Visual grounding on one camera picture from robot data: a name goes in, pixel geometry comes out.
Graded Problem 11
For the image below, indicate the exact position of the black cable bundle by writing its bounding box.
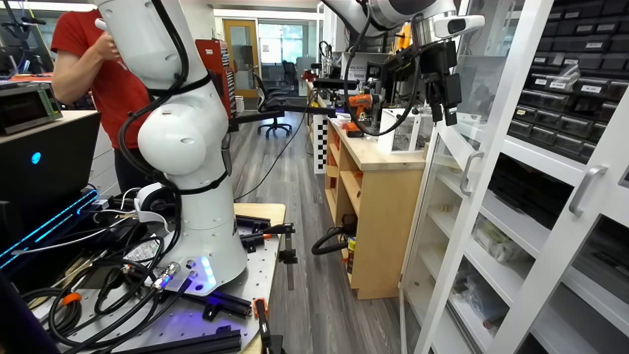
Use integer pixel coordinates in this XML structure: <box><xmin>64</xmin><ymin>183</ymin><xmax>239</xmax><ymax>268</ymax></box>
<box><xmin>18</xmin><ymin>209</ymin><xmax>199</xmax><ymax>350</ymax></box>

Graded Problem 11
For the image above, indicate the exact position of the white cabinet door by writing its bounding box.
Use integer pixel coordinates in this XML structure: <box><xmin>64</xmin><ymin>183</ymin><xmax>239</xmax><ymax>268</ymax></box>
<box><xmin>400</xmin><ymin>0</ymin><xmax>553</xmax><ymax>354</ymax></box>
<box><xmin>488</xmin><ymin>95</ymin><xmax>629</xmax><ymax>354</ymax></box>

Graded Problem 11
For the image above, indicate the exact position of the wooden workbench cabinet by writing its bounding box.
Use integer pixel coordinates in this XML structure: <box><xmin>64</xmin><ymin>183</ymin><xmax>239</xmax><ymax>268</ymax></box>
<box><xmin>325</xmin><ymin>122</ymin><xmax>427</xmax><ymax>299</ymax></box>

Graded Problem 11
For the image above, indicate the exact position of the silver door handle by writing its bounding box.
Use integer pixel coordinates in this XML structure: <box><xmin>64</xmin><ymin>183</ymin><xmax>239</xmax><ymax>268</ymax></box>
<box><xmin>459</xmin><ymin>152</ymin><xmax>484</xmax><ymax>197</ymax></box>
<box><xmin>569</xmin><ymin>166</ymin><xmax>608</xmax><ymax>217</ymax></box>

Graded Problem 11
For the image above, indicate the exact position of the black computer monitor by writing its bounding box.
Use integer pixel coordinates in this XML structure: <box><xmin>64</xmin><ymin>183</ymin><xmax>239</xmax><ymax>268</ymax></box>
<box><xmin>0</xmin><ymin>112</ymin><xmax>101</xmax><ymax>205</ymax></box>

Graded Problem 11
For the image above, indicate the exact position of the person in red shirt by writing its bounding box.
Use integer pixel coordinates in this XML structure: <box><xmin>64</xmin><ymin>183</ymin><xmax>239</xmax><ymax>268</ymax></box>
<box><xmin>52</xmin><ymin>10</ymin><xmax>152</xmax><ymax>191</ymax></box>

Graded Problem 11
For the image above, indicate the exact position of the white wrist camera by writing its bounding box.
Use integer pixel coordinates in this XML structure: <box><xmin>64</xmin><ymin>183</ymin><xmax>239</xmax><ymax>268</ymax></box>
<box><xmin>433</xmin><ymin>16</ymin><xmax>486</xmax><ymax>38</ymax></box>

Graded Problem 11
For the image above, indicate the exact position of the white box on workbench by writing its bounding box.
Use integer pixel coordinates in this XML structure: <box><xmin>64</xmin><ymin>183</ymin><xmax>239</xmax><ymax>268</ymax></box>
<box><xmin>378</xmin><ymin>107</ymin><xmax>433</xmax><ymax>154</ymax></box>

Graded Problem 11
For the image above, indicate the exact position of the black hose loop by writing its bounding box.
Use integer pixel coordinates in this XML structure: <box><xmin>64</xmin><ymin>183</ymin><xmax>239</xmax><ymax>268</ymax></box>
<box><xmin>309</xmin><ymin>225</ymin><xmax>357</xmax><ymax>258</ymax></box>

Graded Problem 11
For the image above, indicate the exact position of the red tool cabinet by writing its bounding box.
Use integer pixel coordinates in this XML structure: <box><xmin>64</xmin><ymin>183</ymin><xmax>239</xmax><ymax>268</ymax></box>
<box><xmin>195</xmin><ymin>40</ymin><xmax>237</xmax><ymax>114</ymax></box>

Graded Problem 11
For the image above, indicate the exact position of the black case on shelf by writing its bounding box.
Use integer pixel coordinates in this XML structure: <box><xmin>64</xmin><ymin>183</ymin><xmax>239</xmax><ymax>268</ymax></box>
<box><xmin>490</xmin><ymin>156</ymin><xmax>573</xmax><ymax>228</ymax></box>

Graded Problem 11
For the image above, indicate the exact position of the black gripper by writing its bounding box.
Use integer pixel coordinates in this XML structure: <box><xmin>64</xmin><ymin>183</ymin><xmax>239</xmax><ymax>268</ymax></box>
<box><xmin>419</xmin><ymin>42</ymin><xmax>463</xmax><ymax>126</ymax></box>

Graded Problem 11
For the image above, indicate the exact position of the black parts drawer organizer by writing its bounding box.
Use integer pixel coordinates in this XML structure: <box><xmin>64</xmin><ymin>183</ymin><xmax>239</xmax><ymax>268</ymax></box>
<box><xmin>508</xmin><ymin>0</ymin><xmax>629</xmax><ymax>164</ymax></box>

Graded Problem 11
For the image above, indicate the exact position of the black office chair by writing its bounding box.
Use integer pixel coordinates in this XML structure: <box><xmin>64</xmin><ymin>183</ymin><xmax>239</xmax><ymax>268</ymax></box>
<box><xmin>256</xmin><ymin>75</ymin><xmax>294</xmax><ymax>136</ymax></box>

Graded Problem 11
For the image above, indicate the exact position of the black aluminium rail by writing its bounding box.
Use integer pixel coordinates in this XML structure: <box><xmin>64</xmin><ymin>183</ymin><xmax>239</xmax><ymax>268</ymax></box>
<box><xmin>115</xmin><ymin>327</ymin><xmax>243</xmax><ymax>354</ymax></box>

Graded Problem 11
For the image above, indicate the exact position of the black clamp on table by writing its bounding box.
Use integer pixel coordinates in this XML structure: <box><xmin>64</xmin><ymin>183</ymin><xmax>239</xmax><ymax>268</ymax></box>
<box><xmin>237</xmin><ymin>215</ymin><xmax>298</xmax><ymax>264</ymax></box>

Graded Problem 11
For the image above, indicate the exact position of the orange cordless drill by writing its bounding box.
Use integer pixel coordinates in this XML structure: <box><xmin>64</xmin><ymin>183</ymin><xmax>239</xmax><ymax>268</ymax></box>
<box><xmin>345</xmin><ymin>95</ymin><xmax>374</xmax><ymax>138</ymax></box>

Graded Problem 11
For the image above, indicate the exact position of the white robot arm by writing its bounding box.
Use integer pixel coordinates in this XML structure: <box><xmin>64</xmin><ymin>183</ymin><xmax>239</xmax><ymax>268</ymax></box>
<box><xmin>93</xmin><ymin>0</ymin><xmax>248</xmax><ymax>297</ymax></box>

